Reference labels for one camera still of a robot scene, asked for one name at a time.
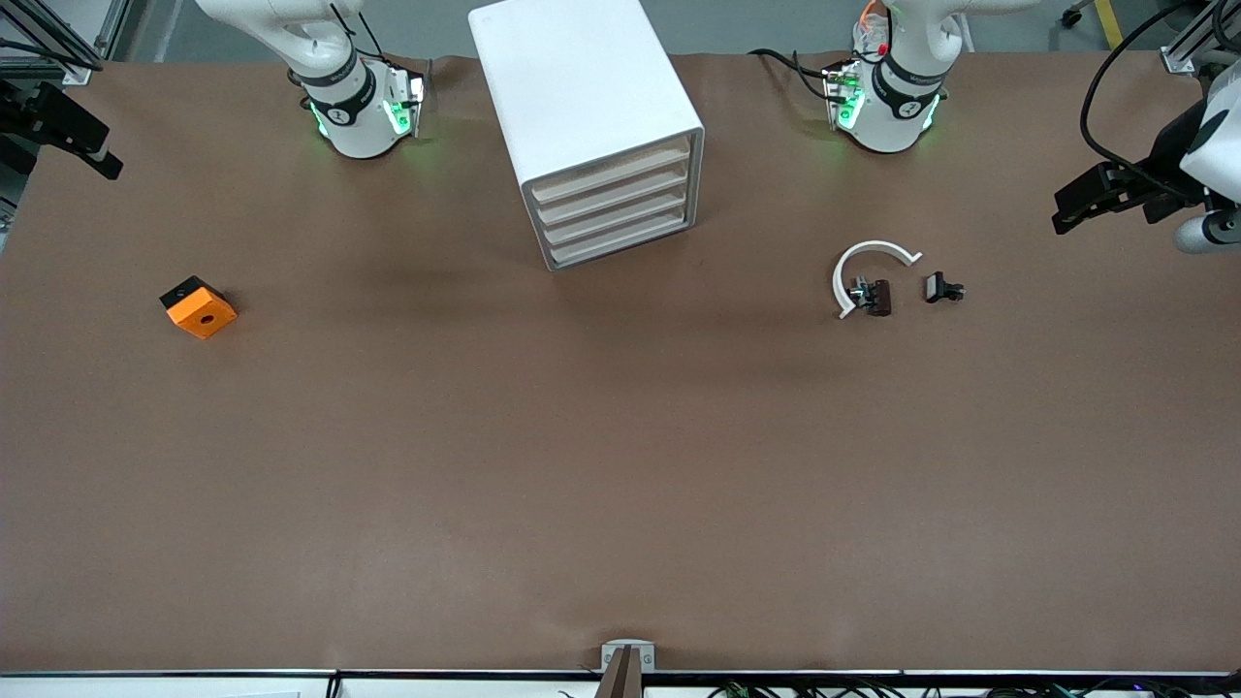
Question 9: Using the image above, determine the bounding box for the black base power cable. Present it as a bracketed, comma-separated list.
[749, 46, 838, 104]

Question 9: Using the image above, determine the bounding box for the orange and black square box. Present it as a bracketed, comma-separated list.
[159, 275, 239, 340]

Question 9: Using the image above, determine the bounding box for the white table edge frame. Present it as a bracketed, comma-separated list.
[0, 667, 1241, 698]

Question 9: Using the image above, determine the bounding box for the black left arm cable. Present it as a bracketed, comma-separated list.
[1077, 0, 1241, 181]

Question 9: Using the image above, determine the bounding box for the brown bar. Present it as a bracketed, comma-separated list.
[593, 647, 644, 698]

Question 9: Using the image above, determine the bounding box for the white cabinet drawer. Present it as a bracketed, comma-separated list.
[548, 206, 695, 271]
[541, 182, 693, 250]
[535, 160, 692, 230]
[529, 138, 692, 206]

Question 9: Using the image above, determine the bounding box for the white curved plastic ring piece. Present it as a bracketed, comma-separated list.
[832, 239, 924, 321]

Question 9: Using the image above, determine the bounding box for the brown paper table cover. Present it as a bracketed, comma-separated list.
[0, 48, 1241, 676]

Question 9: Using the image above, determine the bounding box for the dark brown small component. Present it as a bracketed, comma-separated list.
[848, 276, 893, 318]

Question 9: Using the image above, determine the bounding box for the white drawer cabinet housing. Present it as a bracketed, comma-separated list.
[468, 0, 706, 273]

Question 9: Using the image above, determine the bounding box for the grey metal bracket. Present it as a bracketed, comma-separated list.
[600, 639, 656, 673]

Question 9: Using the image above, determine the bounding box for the aluminium frame profile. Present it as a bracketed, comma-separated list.
[1161, 0, 1241, 76]
[0, 0, 146, 83]

